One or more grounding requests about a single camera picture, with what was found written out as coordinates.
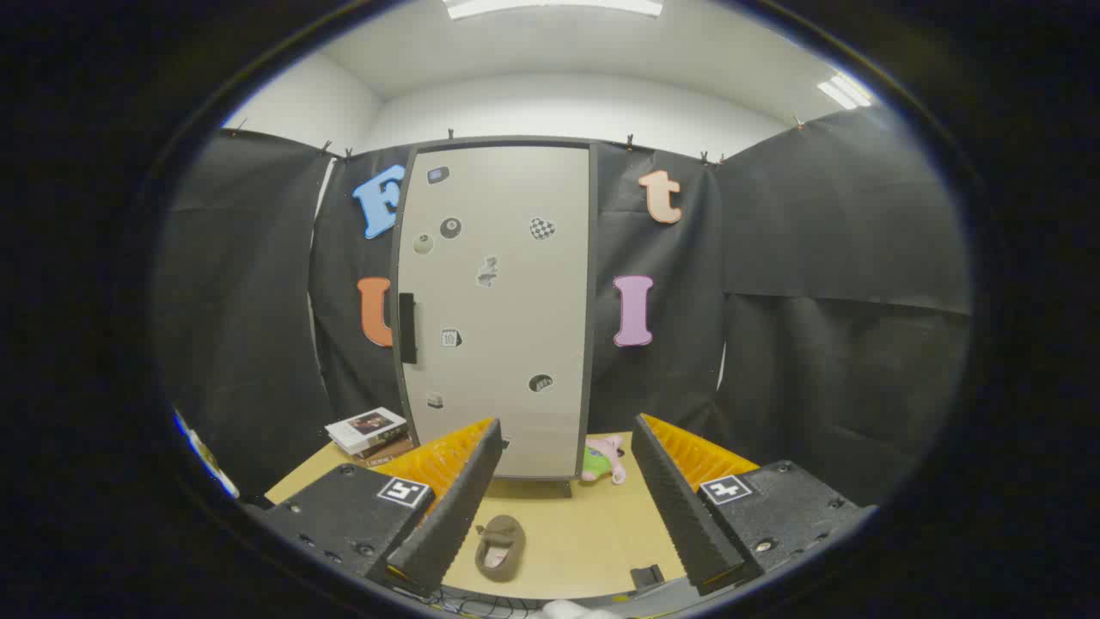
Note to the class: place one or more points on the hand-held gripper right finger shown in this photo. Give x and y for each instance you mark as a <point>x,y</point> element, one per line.
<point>679,516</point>

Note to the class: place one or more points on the long ceiling light panel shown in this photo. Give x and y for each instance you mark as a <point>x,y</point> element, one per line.
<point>550,7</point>

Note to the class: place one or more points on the brown fuzzy shoe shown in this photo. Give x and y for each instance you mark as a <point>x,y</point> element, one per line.
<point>507,533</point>

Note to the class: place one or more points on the pink and green plush toy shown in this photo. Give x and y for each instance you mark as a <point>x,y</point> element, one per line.
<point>601,460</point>

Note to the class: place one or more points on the dark grey shoe cabinet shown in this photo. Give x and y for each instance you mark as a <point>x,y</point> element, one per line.
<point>533,488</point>

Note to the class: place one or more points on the light grey shoe cabinet door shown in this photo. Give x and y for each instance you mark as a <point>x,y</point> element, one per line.
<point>498,301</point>

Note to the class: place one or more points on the small black object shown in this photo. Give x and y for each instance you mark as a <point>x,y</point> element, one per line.
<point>646,576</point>

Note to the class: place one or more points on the white book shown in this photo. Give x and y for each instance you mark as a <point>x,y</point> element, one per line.
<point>365,425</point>

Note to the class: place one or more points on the dark book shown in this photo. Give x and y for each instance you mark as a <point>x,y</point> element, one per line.
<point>382,447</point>

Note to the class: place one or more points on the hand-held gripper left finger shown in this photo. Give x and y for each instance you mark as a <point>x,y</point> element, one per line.
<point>455,516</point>

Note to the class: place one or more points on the blue and white printed card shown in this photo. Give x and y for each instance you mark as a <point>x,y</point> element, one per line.
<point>210,460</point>

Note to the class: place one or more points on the black backdrop cloth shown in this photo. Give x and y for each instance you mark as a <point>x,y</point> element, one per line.
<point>816,258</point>

